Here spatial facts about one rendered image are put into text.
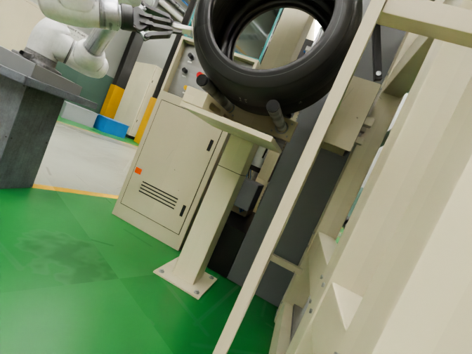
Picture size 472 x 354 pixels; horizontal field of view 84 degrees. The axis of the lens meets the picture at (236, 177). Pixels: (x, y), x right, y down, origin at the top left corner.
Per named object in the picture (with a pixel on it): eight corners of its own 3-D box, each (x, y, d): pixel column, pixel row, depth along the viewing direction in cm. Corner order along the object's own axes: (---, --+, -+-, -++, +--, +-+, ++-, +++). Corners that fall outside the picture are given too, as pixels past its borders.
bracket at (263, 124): (215, 114, 133) (223, 95, 132) (289, 142, 123) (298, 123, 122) (213, 112, 129) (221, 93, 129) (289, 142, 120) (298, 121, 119)
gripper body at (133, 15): (117, 10, 88) (146, 17, 92) (119, 35, 87) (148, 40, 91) (119, -5, 81) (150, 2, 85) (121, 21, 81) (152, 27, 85)
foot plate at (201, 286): (178, 258, 157) (179, 254, 157) (216, 280, 150) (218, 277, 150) (152, 272, 131) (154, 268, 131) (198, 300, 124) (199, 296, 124)
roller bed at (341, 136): (315, 145, 132) (340, 89, 130) (343, 156, 128) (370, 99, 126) (316, 138, 113) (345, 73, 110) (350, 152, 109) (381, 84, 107)
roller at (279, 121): (289, 126, 121) (282, 134, 121) (281, 121, 122) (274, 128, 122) (282, 104, 87) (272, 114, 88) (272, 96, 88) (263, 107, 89)
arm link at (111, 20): (100, 34, 85) (120, 38, 88) (100, 17, 77) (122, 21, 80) (98, 8, 86) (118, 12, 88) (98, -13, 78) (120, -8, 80)
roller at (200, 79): (225, 112, 129) (223, 103, 129) (233, 111, 128) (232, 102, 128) (196, 87, 95) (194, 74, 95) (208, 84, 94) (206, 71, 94)
